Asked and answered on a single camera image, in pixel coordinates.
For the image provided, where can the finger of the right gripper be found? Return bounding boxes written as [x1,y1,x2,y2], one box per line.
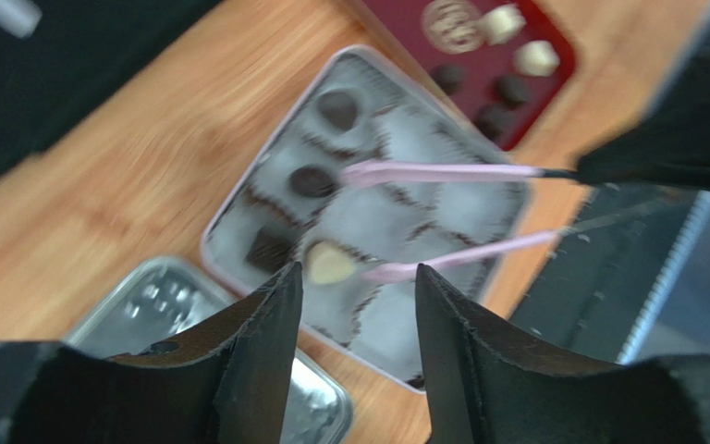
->
[576,26,710,191]

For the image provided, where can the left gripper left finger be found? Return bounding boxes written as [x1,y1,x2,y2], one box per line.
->
[0,263,303,443]

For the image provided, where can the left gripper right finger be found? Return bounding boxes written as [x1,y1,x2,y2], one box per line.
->
[415,265,710,443]

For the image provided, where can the dark square chocolate top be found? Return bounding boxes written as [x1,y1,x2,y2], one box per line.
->
[245,227,297,274]

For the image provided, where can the white shell chocolate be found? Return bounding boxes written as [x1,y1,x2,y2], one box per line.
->
[513,41,560,77]
[306,240,357,285]

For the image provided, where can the silver chocolate tin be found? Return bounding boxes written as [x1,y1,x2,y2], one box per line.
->
[200,45,531,393]

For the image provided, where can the pink metal tongs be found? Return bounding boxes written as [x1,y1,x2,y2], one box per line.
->
[339,158,661,286]

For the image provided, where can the dark textured chocolate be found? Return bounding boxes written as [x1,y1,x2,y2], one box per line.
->
[316,90,360,132]

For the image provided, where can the dark striped oval chocolate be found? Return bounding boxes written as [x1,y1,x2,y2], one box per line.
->
[494,74,533,109]

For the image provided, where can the dark striped square chocolate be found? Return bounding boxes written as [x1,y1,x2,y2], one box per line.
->
[473,103,513,142]

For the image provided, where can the white square chocolate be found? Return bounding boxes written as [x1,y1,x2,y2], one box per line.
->
[476,4,526,45]

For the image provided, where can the dark round swirl chocolate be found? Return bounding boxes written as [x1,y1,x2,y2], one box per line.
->
[430,64,466,96]

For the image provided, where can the silver tin lid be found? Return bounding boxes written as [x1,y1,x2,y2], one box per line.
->
[65,256,353,443]

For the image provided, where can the red lacquer tray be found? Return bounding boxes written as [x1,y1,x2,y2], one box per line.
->
[349,1,578,151]

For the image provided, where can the black cloth placemat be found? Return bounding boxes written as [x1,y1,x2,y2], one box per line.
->
[0,1,214,177]

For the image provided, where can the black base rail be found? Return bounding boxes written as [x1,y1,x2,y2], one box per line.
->
[509,184,710,363]

